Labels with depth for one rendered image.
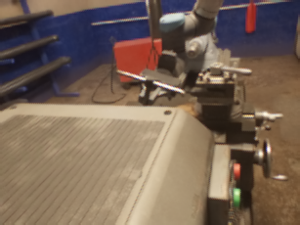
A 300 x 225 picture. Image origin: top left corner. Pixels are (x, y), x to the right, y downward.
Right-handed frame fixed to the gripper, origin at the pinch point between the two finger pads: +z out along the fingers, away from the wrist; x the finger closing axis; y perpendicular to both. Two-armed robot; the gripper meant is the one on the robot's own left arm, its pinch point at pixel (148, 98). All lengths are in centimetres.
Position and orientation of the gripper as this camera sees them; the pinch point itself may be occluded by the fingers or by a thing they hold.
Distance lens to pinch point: 66.9
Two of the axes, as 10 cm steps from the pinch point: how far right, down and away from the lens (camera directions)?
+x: -9.2, -3.3, 2.1
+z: -3.6, 5.1, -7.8
